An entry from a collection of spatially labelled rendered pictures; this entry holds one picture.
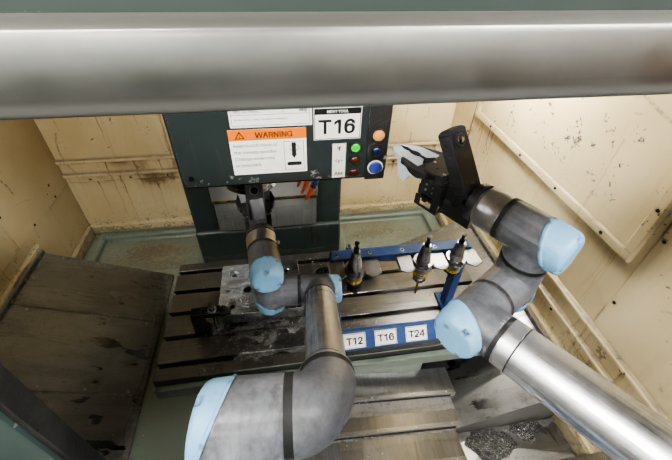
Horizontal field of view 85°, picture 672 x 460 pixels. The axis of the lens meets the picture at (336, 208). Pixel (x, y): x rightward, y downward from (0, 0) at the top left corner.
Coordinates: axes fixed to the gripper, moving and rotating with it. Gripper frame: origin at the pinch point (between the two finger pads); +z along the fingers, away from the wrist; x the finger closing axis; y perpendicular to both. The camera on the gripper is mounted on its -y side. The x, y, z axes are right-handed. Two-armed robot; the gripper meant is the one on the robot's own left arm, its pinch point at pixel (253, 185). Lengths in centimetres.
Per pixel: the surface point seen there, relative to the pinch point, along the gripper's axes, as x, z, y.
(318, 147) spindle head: 14.2, -23.6, -24.1
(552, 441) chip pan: 89, -64, 79
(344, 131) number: 19.6, -24.3, -27.7
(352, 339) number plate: 25, -26, 50
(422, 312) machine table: 56, -19, 54
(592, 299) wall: 97, -43, 28
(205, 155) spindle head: -8.7, -20.9, -23.6
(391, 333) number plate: 39, -27, 50
